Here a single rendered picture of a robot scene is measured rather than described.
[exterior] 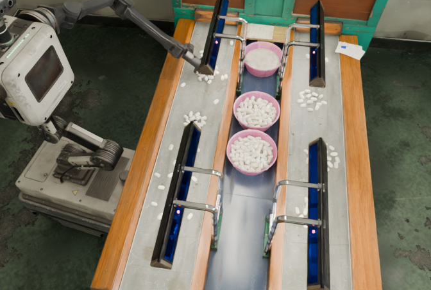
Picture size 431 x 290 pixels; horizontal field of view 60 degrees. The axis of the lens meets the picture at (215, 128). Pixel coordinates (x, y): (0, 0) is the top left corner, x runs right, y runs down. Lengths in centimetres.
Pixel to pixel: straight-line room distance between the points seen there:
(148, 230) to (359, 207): 100
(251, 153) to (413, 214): 138
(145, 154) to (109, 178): 39
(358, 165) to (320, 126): 30
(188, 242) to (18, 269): 134
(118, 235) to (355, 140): 130
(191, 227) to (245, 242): 27
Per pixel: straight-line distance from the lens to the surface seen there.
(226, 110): 214
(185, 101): 222
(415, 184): 309
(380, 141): 320
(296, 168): 200
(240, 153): 200
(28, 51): 163
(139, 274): 178
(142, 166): 197
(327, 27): 264
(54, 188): 238
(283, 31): 264
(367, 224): 193
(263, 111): 217
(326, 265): 144
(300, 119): 218
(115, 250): 181
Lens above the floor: 244
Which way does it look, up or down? 54 degrees down
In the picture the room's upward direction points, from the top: straight up
